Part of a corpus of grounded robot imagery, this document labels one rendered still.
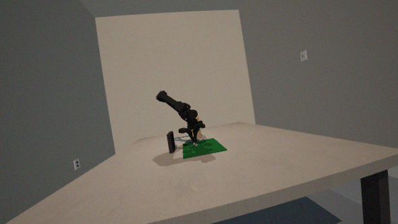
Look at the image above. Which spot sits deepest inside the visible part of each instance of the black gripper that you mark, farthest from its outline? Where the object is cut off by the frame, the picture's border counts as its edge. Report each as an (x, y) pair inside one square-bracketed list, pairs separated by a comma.
[(188, 129)]

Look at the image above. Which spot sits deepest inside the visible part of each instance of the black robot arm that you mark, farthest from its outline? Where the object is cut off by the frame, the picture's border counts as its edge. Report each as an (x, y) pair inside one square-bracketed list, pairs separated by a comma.
[(182, 108)]

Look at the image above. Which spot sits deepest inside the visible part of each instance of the green circuit board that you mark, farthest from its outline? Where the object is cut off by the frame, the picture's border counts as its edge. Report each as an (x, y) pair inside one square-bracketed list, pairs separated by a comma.
[(202, 147)]

